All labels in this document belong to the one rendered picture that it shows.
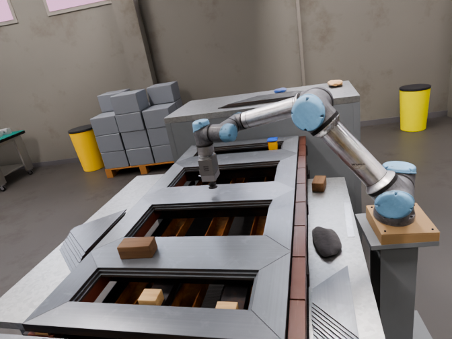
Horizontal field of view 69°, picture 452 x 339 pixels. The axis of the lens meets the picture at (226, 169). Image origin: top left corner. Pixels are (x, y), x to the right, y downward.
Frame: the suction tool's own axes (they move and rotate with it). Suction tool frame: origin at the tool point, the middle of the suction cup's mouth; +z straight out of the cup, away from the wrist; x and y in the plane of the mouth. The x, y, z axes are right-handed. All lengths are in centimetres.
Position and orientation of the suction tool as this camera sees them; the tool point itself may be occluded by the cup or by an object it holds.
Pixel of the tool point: (212, 187)
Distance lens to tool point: 152.6
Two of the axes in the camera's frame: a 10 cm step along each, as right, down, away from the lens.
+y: -2.3, 3.9, -8.9
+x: 9.6, -0.6, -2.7
